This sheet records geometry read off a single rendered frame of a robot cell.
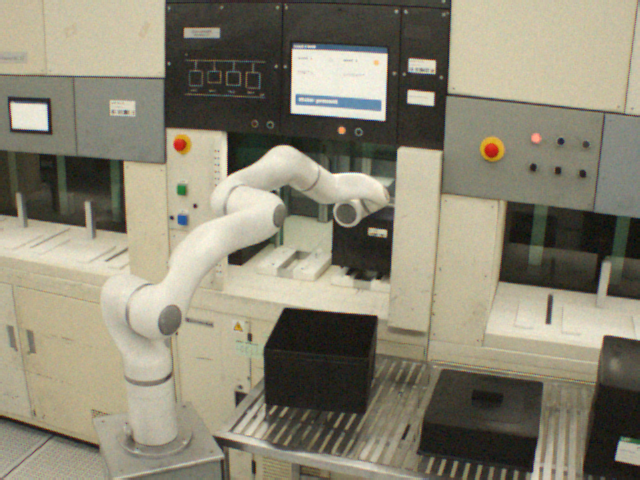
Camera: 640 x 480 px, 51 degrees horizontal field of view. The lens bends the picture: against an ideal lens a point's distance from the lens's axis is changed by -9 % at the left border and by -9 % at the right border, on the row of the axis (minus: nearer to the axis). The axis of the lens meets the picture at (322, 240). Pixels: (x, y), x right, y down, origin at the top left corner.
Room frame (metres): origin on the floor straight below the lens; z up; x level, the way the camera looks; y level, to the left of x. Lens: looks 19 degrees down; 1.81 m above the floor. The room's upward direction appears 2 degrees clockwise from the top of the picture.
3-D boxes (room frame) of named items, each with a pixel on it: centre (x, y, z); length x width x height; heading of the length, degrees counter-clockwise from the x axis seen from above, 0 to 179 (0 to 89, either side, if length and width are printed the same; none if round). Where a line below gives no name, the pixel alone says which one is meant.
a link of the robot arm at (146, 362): (1.52, 0.44, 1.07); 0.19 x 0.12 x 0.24; 51
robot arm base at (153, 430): (1.50, 0.41, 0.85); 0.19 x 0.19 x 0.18
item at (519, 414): (1.55, -0.43, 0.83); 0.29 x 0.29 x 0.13; 72
